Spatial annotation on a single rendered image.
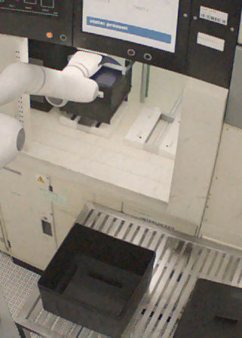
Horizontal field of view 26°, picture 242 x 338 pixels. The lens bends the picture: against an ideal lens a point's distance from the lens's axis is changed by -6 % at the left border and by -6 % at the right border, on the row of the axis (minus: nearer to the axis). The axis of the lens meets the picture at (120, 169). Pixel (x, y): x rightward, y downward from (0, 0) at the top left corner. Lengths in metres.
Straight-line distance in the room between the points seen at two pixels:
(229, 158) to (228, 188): 0.13
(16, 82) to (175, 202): 0.69
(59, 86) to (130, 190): 0.48
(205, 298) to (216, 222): 0.33
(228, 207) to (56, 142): 0.70
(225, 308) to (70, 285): 0.52
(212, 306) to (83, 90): 0.79
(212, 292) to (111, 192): 0.56
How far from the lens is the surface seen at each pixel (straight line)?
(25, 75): 1.40
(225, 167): 1.65
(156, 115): 2.11
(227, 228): 1.85
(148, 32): 1.44
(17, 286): 2.65
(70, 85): 1.62
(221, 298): 1.64
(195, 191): 1.68
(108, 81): 2.06
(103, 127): 2.04
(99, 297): 1.71
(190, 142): 1.56
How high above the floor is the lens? 2.25
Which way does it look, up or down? 46 degrees down
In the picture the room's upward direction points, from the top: 3 degrees clockwise
